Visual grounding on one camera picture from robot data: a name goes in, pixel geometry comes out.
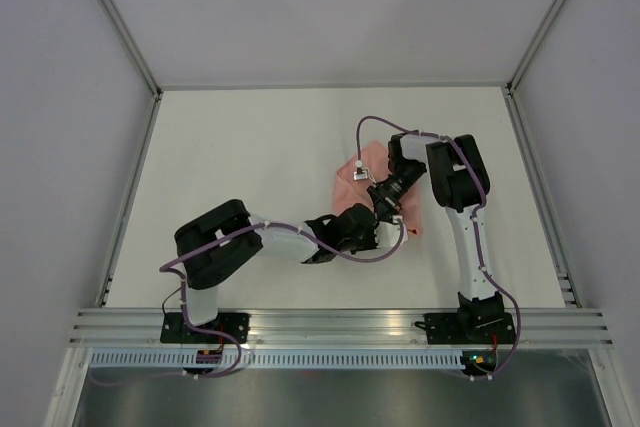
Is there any white slotted cable duct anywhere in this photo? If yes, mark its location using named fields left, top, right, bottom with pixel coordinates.
left=90, top=348, right=463, bottom=370

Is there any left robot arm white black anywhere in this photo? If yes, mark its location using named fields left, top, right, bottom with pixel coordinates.
left=161, top=199, right=381, bottom=343

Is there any aluminium mounting rail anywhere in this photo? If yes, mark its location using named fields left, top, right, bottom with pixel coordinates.
left=67, top=304, right=614, bottom=350

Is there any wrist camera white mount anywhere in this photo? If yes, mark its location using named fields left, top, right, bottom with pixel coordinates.
left=375, top=216, right=407, bottom=249
left=353, top=159, right=376, bottom=183

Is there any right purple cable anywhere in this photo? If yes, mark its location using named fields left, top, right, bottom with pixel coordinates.
left=354, top=115, right=521, bottom=382

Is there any left aluminium frame post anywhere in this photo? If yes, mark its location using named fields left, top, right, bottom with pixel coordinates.
left=96, top=0, right=162, bottom=98

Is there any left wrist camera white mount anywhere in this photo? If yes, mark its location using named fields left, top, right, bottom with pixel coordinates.
left=375, top=216, right=407, bottom=249

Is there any aluminium frame post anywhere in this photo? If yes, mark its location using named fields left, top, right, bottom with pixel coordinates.
left=96, top=0, right=162, bottom=98
left=505, top=0, right=569, bottom=96

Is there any right aluminium frame post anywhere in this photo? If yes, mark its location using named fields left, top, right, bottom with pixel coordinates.
left=505, top=0, right=569, bottom=96

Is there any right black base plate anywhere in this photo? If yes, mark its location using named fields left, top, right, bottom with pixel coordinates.
left=413, top=312, right=516, bottom=345

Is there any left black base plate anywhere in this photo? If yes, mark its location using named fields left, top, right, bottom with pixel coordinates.
left=160, top=312, right=250, bottom=345

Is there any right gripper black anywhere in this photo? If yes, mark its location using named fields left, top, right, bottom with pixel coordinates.
left=366, top=159, right=424, bottom=225

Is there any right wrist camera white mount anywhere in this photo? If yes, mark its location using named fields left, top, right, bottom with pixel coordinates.
left=353, top=159, right=376, bottom=183

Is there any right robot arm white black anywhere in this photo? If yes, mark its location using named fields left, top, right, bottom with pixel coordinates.
left=367, top=133, right=518, bottom=344

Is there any pink cloth napkin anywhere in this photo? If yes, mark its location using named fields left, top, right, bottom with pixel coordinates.
left=332, top=141, right=423, bottom=237

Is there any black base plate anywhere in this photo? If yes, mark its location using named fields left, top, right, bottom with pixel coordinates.
left=160, top=312, right=250, bottom=345
left=413, top=312, right=516, bottom=345

